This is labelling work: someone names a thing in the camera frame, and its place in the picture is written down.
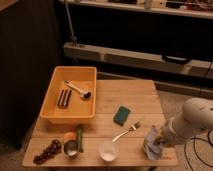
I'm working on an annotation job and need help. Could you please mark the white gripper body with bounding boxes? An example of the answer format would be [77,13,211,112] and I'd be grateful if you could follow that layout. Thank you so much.
[156,121,176,147]

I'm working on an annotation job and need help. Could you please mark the blue grey towel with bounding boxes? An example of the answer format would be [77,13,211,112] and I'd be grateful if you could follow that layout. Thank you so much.
[145,126,163,160]

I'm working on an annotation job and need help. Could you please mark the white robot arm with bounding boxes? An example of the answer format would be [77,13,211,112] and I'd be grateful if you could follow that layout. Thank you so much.
[155,98,213,147]

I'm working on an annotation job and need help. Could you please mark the green plastic cup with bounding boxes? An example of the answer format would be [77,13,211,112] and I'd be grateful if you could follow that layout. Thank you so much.
[143,138,149,156]

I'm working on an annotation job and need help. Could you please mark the white plastic cup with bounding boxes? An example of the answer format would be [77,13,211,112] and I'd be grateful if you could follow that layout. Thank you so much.
[99,141,118,162]

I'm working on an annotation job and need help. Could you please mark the small metal cup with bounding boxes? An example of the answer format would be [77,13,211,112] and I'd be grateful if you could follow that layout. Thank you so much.
[63,140,79,158]

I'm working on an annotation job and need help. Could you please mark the green sponge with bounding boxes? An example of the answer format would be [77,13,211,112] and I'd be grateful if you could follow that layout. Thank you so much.
[113,106,131,126]

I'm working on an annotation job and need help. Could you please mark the green vegetable toy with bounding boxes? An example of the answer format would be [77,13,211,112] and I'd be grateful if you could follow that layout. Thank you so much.
[77,125,83,152]

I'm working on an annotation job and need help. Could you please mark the orange carrot toy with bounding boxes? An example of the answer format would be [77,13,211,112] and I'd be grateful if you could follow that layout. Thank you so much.
[64,131,77,142]

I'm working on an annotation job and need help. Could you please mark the yellow plastic bin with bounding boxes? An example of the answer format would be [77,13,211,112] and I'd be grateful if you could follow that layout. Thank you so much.
[40,66,97,124]

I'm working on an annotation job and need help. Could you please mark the purple grape bunch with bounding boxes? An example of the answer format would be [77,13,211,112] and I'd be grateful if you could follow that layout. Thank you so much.
[33,139,62,165]

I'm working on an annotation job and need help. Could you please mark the wooden shelf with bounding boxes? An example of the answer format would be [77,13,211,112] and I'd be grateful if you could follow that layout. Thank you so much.
[59,0,213,19]

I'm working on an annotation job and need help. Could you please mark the metal pole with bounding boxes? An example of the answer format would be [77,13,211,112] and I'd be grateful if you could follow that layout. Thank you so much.
[64,0,77,46]

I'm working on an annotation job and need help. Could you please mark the black floor cables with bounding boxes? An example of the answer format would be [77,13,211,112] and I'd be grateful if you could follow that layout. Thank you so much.
[183,61,213,171]

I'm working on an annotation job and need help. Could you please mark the black device on rail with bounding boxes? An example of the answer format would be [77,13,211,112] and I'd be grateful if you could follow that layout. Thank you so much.
[161,55,191,65]

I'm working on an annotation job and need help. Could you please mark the grey metal rail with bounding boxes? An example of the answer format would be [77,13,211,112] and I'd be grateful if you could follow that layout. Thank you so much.
[63,42,213,79]

